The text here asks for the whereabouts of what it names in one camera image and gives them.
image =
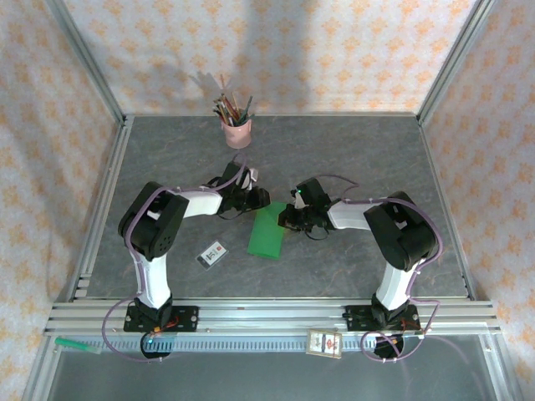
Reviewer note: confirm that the green paper sheet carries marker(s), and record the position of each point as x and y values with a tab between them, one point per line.
265	242

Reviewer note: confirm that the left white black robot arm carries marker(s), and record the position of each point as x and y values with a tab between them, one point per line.
200	206

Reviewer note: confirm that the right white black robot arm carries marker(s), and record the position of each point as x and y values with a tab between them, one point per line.
347	217

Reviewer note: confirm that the pink pencil cup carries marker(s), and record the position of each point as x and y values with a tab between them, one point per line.
238	135

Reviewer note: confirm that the ID badge card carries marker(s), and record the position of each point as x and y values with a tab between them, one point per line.
212	255

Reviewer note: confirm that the dark green coloured pencil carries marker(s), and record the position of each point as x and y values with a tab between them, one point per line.
248	105

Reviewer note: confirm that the brown coloured pencil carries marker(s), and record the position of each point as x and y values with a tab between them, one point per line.
235	102

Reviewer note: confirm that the playing card box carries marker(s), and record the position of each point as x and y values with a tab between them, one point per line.
324	343

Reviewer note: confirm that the green marker pen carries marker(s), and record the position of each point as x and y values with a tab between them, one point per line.
71	343

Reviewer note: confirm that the wide aluminium mounting rail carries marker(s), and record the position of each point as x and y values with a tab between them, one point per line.
271	317

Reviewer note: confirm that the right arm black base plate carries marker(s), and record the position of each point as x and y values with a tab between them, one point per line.
355	319

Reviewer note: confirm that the aluminium side rail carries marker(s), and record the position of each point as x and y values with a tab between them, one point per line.
104	200
447	209

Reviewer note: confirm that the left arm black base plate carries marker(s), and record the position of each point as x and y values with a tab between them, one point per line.
188	319

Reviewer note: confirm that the aluminium frame post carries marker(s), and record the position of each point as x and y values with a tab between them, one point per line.
455	58
83	58

